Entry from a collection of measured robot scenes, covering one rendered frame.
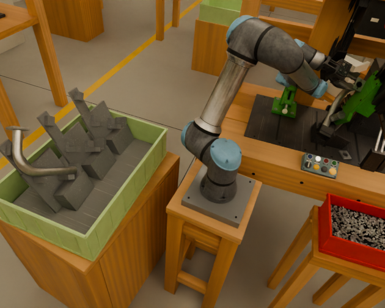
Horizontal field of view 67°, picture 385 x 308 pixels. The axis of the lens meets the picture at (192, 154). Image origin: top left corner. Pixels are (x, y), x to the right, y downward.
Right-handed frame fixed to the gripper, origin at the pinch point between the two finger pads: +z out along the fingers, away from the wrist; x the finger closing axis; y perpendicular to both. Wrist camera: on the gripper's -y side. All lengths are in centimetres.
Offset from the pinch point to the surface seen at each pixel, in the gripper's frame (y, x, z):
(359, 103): 5.7, -9.0, 2.5
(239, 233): 19, -80, -22
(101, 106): -6, -62, -97
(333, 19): -10.8, 27.6, -19.5
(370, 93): 10.1, -5.0, 2.7
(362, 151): -11.0, -21.7, 23.4
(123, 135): -10, -69, -83
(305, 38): -28.9, 22.4, -23.7
